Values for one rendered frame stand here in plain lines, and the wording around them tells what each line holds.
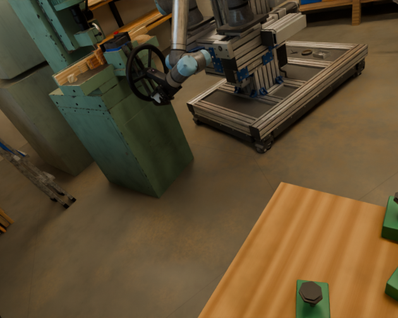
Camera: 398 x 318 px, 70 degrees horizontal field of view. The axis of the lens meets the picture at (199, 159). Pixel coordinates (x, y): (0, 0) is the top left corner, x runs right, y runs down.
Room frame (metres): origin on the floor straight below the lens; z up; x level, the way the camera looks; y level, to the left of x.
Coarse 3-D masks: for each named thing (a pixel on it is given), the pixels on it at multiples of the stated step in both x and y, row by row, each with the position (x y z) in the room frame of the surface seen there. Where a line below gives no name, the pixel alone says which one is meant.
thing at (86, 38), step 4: (92, 28) 1.71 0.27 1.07; (96, 28) 1.72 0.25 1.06; (80, 32) 1.75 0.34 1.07; (84, 32) 1.70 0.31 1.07; (88, 32) 1.69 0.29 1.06; (92, 32) 1.70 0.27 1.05; (96, 32) 1.71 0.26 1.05; (76, 36) 1.76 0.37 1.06; (80, 36) 1.73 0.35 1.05; (84, 36) 1.71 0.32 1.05; (88, 36) 1.68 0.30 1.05; (92, 36) 1.69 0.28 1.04; (100, 36) 1.72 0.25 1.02; (76, 40) 1.78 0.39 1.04; (80, 40) 1.75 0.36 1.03; (84, 40) 1.73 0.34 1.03; (88, 40) 1.70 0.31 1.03; (92, 40) 1.68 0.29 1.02; (96, 40) 1.70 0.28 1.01; (100, 40) 1.72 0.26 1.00; (80, 44) 1.77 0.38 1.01; (84, 44) 1.74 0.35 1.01; (88, 44) 1.71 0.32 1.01; (92, 44) 1.68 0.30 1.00
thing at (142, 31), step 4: (140, 28) 1.98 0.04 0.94; (144, 28) 1.99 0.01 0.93; (136, 32) 1.94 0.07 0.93; (140, 32) 1.96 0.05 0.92; (144, 32) 1.98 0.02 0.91; (132, 36) 1.91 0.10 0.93; (136, 36) 1.94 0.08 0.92; (80, 64) 1.65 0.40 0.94; (84, 64) 1.65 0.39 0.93; (80, 68) 1.63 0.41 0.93; (84, 68) 1.64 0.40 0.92; (88, 68) 1.66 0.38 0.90
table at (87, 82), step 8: (152, 40) 1.80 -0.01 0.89; (144, 56) 1.60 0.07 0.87; (104, 64) 1.62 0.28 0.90; (112, 64) 1.58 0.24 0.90; (136, 64) 1.56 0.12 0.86; (88, 72) 1.60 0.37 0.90; (96, 72) 1.54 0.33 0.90; (104, 72) 1.53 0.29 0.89; (112, 72) 1.56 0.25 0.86; (120, 72) 1.52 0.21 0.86; (80, 80) 1.50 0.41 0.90; (88, 80) 1.46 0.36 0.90; (96, 80) 1.49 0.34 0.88; (104, 80) 1.52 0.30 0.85; (64, 88) 1.54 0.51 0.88; (72, 88) 1.48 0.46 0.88; (80, 88) 1.42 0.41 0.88; (88, 88) 1.45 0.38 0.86; (96, 88) 1.47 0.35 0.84
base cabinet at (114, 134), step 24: (72, 120) 1.82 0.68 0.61; (96, 120) 1.60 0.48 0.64; (120, 120) 1.49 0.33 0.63; (144, 120) 1.59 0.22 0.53; (168, 120) 1.71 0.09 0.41; (96, 144) 1.74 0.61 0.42; (120, 144) 1.52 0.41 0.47; (144, 144) 1.53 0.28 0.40; (168, 144) 1.64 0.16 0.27; (120, 168) 1.66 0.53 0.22; (144, 168) 1.48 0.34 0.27; (168, 168) 1.59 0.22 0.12; (144, 192) 1.57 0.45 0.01
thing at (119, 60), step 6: (132, 42) 1.58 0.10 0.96; (108, 54) 1.57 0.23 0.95; (114, 54) 1.54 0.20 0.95; (120, 54) 1.51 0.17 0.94; (138, 54) 1.58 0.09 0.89; (108, 60) 1.59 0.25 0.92; (114, 60) 1.55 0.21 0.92; (120, 60) 1.52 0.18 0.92; (126, 60) 1.52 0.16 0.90; (114, 66) 1.57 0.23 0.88; (120, 66) 1.54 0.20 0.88
